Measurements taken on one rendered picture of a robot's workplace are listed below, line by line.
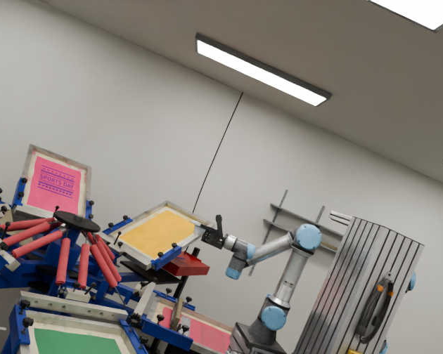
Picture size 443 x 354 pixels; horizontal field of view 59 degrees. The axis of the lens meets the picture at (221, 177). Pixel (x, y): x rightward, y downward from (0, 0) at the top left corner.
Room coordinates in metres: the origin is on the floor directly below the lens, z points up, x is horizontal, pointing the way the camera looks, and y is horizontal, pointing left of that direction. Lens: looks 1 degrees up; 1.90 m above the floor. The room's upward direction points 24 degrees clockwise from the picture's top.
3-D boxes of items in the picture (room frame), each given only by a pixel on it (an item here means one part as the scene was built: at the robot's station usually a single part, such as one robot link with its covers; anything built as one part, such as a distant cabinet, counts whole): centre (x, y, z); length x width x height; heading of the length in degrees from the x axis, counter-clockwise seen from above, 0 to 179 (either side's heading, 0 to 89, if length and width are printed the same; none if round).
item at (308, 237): (1.95, -0.51, 1.63); 0.15 x 0.12 x 0.55; 172
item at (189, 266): (3.84, 0.08, 1.06); 0.61 x 0.46 x 0.12; 152
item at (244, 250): (1.99, -0.25, 1.65); 0.11 x 0.08 x 0.09; 82
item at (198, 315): (2.62, -0.31, 0.97); 0.79 x 0.58 x 0.04; 92
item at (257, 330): (2.08, -0.53, 1.31); 0.15 x 0.15 x 0.10
